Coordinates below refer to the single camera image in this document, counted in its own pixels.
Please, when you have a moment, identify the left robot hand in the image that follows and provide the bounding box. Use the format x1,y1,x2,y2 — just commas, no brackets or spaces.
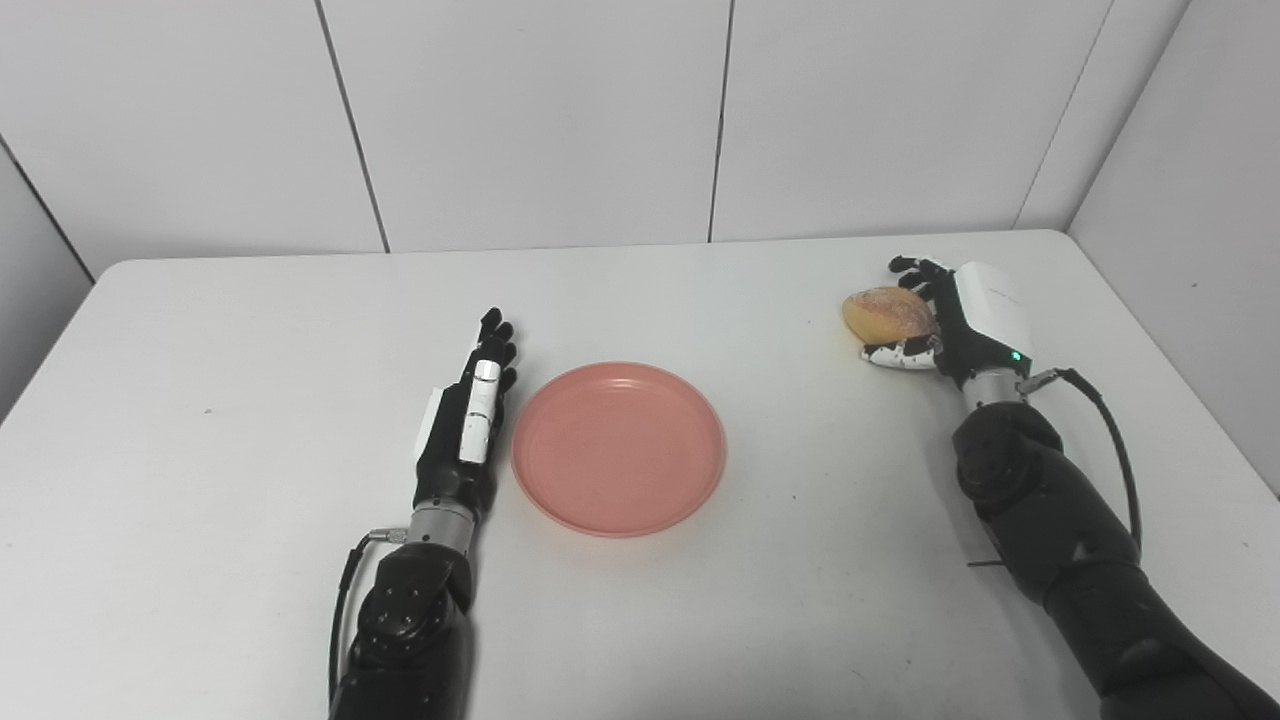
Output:
413,307,519,513

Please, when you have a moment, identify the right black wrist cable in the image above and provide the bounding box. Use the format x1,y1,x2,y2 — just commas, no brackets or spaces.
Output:
1017,368,1143,551

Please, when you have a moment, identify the bread roll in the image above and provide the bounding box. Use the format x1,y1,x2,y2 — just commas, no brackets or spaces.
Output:
841,286,939,347

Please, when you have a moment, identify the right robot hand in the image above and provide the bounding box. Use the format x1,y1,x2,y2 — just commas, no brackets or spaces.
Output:
860,255,1036,389

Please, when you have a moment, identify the pink plate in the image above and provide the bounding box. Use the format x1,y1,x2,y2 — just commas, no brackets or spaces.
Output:
511,361,728,539

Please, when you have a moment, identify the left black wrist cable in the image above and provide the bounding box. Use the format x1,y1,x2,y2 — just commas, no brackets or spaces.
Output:
328,528,409,706

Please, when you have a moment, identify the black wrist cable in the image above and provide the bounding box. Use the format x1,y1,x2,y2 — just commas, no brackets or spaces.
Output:
1017,368,1143,551
328,528,409,706

